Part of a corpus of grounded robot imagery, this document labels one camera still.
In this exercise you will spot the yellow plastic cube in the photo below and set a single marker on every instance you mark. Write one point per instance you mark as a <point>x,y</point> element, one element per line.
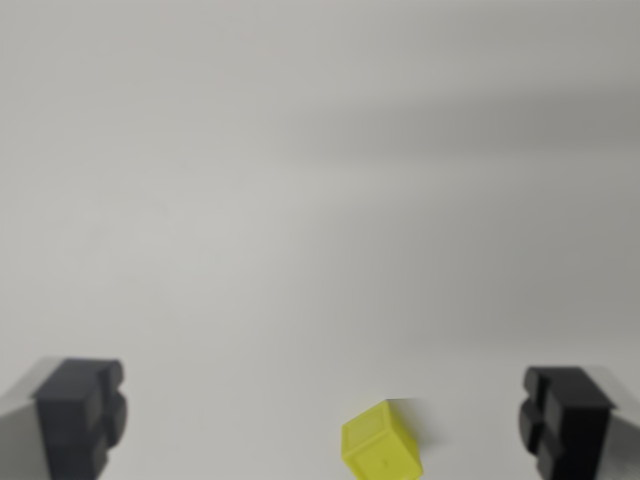
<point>380,442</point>

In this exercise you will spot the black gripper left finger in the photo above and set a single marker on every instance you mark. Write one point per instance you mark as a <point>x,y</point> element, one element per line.
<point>70,420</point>

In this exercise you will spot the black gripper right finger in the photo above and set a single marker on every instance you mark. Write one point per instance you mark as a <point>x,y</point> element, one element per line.
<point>570,425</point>

